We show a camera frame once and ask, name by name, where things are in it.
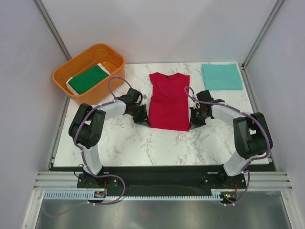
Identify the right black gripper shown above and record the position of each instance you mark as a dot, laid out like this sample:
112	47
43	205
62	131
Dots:
194	123

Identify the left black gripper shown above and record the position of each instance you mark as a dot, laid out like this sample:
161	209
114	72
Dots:
143	119

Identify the red t shirt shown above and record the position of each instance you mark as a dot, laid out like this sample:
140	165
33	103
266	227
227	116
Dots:
169	107

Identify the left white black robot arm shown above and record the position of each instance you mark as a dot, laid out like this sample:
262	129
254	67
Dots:
87	125

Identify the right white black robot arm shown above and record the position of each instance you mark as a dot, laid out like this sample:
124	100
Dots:
252	139

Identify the teal folded t shirt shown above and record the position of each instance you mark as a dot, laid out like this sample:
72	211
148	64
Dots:
218	77

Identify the orange plastic basket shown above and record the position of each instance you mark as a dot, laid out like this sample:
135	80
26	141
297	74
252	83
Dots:
101	53

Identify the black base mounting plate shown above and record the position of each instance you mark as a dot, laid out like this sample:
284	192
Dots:
155	180

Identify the green folded t shirt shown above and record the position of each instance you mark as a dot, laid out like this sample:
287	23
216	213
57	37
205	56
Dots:
88	80

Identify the right aluminium frame post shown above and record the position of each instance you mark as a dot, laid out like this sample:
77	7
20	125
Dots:
267	24

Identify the aluminium frame post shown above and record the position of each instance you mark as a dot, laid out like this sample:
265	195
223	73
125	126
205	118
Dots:
267	24
51	26

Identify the white slotted cable duct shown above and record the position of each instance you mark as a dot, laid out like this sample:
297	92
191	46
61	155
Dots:
93	195

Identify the left aluminium frame post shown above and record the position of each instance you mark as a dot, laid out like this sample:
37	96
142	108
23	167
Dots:
51	26

